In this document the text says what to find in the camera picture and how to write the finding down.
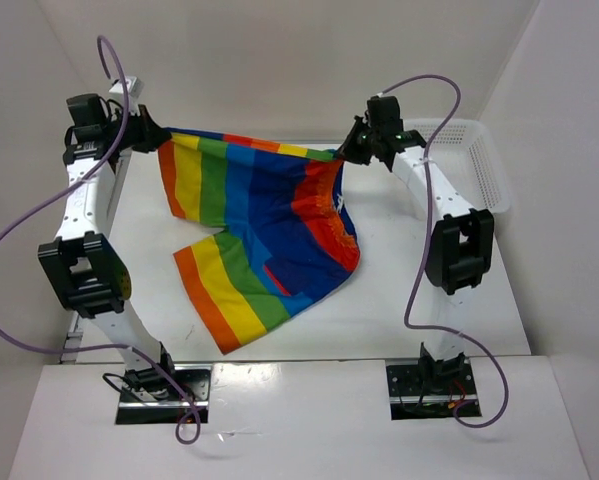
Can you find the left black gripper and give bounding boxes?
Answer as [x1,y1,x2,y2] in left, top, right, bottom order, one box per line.
[102,103,170,154]

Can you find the rainbow striped shorts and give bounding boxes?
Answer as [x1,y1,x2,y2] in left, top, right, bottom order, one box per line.
[158,128,360,354]

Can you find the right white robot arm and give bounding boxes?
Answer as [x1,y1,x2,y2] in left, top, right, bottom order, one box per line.
[338,116,495,396]

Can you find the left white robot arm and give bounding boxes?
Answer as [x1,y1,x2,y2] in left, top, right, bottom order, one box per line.
[37,95,179,400]

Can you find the white plastic basket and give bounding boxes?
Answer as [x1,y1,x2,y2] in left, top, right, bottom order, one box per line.
[404,118,511,216]

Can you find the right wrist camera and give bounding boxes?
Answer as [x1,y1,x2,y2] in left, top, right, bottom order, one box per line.
[366,95,403,133]

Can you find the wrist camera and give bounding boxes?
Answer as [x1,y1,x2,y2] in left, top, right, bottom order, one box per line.
[366,95,403,133]
[66,93,107,128]

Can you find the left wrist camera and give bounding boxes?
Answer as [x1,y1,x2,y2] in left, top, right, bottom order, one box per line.
[66,93,107,128]

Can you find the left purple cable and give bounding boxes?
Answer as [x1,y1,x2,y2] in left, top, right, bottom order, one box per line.
[0,35,203,445]

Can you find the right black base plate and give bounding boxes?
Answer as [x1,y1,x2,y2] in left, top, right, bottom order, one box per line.
[385,358,481,420]

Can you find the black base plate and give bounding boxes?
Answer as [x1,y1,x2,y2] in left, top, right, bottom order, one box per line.
[113,363,212,426]
[385,358,481,420]

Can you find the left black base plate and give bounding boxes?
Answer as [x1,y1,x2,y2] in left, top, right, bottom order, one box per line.
[113,363,212,426]

